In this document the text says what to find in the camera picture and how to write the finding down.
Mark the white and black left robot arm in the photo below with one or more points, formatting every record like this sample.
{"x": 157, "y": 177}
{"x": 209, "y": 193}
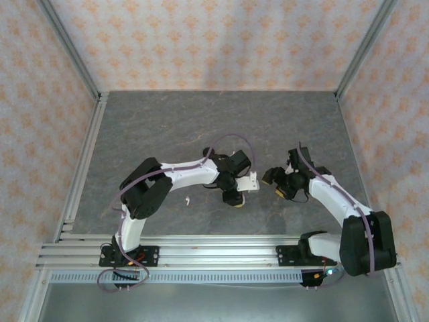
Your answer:
{"x": 187, "y": 172}

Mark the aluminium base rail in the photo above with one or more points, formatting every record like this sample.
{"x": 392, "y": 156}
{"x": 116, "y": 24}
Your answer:
{"x": 218, "y": 251}

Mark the base wiring connector block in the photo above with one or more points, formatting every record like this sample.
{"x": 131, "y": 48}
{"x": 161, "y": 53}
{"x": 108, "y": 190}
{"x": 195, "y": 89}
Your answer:
{"x": 316, "y": 275}

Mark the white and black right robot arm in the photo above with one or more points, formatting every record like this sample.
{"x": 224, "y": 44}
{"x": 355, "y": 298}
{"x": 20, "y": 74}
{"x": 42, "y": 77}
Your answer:
{"x": 335, "y": 201}

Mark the aluminium frame post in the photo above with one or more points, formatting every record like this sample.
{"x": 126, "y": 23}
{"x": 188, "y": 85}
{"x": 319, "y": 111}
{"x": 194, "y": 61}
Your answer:
{"x": 70, "y": 50}
{"x": 363, "y": 50}

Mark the aluminium side rail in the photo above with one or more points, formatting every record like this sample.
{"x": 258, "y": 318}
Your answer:
{"x": 401, "y": 302}
{"x": 91, "y": 134}

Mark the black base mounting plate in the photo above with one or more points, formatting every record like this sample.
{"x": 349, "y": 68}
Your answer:
{"x": 151, "y": 256}
{"x": 286, "y": 256}

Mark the grey metal panel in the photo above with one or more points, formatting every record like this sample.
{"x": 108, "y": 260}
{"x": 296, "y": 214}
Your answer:
{"x": 218, "y": 302}

